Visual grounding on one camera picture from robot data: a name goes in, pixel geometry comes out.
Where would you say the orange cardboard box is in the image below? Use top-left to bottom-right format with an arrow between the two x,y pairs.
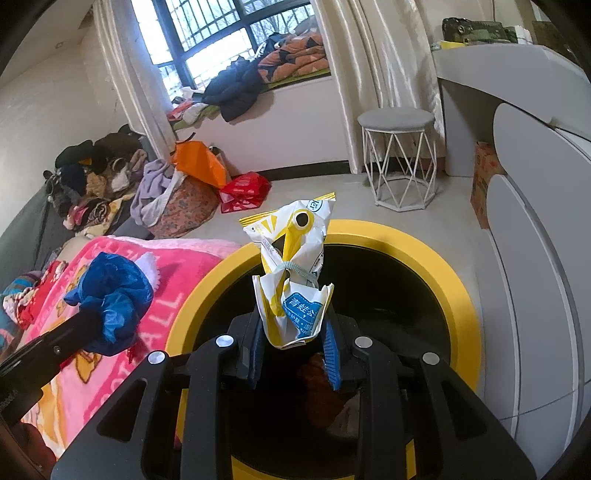
470,142 -> 506,229

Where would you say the floral laundry basket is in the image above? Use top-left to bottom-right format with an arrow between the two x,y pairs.
148,176 -> 219,239

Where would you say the orange cloth bag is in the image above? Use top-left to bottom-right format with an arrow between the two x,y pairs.
171,140 -> 229,189

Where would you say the white desk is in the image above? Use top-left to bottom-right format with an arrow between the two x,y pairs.
432,44 -> 590,177

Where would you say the yellow white snack bag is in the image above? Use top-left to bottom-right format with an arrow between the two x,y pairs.
240,192 -> 337,350

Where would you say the red shopping bag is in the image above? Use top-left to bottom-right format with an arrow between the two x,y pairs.
218,172 -> 271,214

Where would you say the yellow rimmed black trash bin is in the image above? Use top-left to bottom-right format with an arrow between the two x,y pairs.
166,220 -> 481,479

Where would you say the lavender garment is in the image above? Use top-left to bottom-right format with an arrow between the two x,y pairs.
130,159 -> 184,227

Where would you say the black jacket on sill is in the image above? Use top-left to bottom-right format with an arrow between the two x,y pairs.
201,56 -> 266,122

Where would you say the pink teddy bear blanket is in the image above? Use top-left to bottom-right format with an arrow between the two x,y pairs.
22,236 -> 238,456

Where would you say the grey headboard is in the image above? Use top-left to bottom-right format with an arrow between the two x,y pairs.
0,187 -> 74,290

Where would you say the red garment on bed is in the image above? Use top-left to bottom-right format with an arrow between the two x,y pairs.
16,260 -> 68,330

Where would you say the left cream curtain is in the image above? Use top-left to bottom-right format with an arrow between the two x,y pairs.
93,0 -> 176,160

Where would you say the pile of clothes on bed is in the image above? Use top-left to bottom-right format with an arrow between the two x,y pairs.
43,125 -> 154,236

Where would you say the right cream curtain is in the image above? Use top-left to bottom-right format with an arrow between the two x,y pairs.
312,0 -> 446,174

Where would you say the blue plastic bag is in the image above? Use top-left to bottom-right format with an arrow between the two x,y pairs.
64,252 -> 155,356

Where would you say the white yarn bundle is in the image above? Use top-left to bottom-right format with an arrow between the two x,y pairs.
134,252 -> 160,293

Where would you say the white wire frame stool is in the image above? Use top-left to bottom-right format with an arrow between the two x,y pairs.
358,107 -> 438,213

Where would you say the barred window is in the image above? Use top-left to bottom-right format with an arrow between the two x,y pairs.
132,0 -> 315,99

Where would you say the camouflage bag on desk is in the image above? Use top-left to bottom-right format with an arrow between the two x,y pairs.
442,17 -> 516,44

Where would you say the cream curtain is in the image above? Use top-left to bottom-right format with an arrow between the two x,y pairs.
312,0 -> 446,174
93,0 -> 176,160

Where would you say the orange black patterned quilt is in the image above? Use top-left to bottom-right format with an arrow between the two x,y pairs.
257,33 -> 329,84

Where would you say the white round chair back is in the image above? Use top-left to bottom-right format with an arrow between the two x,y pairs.
476,104 -> 590,478

